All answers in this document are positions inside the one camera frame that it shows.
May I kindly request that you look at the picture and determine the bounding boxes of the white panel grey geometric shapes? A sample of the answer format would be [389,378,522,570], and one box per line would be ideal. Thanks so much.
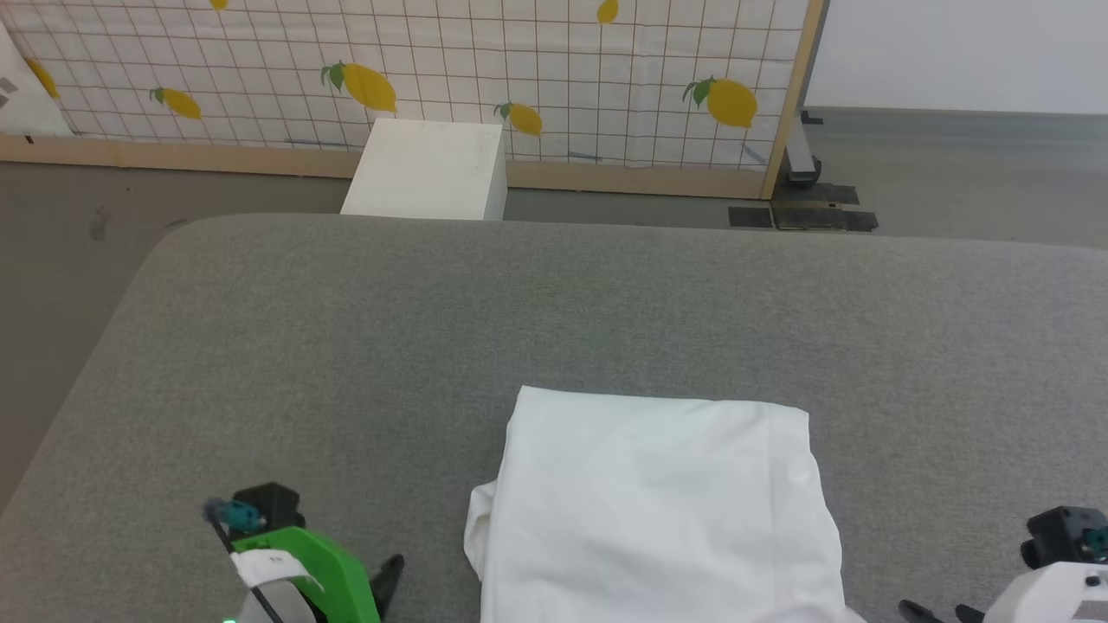
[0,19,74,138]

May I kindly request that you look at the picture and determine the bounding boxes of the long black floor plate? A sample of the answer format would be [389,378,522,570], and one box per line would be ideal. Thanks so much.
[772,203,880,233]

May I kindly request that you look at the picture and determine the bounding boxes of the white t-shirt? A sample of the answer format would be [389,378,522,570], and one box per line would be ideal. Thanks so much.
[463,385,866,623]

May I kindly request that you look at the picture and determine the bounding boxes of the white box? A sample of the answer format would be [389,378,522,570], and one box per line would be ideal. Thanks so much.
[340,119,509,222]

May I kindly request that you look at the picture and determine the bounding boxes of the white paper label tag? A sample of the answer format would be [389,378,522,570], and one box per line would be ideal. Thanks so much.
[231,549,323,593]

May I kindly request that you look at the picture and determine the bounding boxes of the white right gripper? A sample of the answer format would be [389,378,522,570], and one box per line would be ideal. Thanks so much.
[898,562,1108,623]

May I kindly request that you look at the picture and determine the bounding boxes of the metal partition foot with caster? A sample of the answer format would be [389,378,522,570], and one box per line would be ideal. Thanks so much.
[784,111,823,185]

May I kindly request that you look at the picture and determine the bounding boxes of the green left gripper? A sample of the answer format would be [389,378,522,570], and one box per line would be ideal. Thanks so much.
[230,525,406,623]

